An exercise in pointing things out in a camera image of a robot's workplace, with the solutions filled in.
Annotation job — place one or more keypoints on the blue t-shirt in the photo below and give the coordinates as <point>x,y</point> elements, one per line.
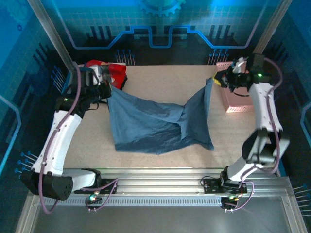
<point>145,121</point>

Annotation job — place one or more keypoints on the red teddy bear print t-shirt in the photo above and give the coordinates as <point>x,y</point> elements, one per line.
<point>117,71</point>

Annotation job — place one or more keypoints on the pink perforated plastic basket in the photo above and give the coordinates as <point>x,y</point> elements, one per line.
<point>235,102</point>

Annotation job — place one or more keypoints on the small circuit board with LEDs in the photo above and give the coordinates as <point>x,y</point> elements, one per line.
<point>93,199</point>
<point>229,200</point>

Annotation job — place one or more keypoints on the aluminium frame post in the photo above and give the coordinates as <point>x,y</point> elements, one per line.
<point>52,36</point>
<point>270,29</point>

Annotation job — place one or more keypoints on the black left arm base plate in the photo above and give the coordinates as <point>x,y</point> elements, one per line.
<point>104,184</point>

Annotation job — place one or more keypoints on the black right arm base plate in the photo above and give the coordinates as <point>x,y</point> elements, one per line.
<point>211,187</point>

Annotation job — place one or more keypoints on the aluminium rail frame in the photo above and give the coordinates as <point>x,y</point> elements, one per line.
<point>158,180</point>

